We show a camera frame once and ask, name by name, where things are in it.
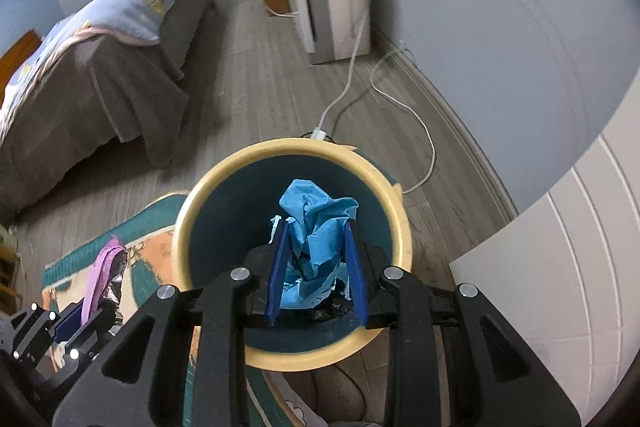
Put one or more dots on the teal and cream horse rug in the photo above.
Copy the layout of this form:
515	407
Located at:
150	252

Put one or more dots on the light blue printed blanket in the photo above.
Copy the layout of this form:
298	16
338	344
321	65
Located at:
135	2

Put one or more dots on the white power strip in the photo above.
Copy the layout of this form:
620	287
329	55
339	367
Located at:
320	134

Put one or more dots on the blue face mask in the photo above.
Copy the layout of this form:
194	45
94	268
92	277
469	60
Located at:
315	227

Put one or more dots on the bed with brown bedspread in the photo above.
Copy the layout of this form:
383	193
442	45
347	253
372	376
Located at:
100	107

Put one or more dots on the white door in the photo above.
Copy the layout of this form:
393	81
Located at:
575	282

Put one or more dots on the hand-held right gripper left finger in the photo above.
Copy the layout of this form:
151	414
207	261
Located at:
276	279

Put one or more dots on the wooden headboard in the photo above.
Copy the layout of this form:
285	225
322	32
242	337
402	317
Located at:
20	52

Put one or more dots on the yellow rimmed teal trash bin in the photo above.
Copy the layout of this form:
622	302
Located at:
230	207

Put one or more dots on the purple foil wrapper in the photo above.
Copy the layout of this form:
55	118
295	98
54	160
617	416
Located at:
102	267

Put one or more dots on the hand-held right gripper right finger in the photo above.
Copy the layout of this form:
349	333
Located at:
357	282

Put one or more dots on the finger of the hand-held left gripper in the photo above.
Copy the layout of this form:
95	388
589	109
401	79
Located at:
67	322
97	332

